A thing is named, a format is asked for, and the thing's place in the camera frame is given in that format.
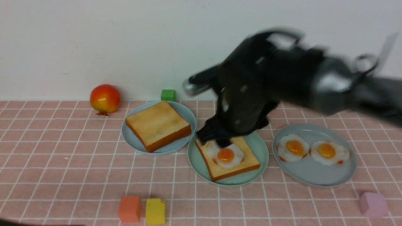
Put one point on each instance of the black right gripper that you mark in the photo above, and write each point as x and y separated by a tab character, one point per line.
264	70

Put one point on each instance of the fried egg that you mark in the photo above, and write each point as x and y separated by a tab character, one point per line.
228	157
292	148
328	153

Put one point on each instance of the toast slice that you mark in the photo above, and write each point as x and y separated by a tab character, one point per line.
158	126
216	172

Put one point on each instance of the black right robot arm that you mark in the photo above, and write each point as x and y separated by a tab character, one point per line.
336	87

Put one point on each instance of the mint green centre plate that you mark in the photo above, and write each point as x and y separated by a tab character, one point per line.
258	148

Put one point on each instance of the green cube block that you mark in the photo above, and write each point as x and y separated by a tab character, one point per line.
168	95

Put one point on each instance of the light blue bread plate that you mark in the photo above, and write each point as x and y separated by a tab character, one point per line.
174	147

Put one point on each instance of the yellow cube block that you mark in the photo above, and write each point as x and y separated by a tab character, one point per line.
155	212

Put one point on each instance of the grey blue egg plate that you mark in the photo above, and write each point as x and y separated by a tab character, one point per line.
307	170

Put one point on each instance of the red yellow pomegranate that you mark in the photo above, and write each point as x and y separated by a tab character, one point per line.
105	99

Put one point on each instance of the orange cube block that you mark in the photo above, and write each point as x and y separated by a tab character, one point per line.
130	209

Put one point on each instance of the pink checkered tablecloth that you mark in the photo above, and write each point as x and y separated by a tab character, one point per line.
63	164

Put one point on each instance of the pink cube block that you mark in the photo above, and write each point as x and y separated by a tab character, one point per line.
373	205

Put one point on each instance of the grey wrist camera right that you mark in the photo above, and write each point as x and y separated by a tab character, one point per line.
203	81

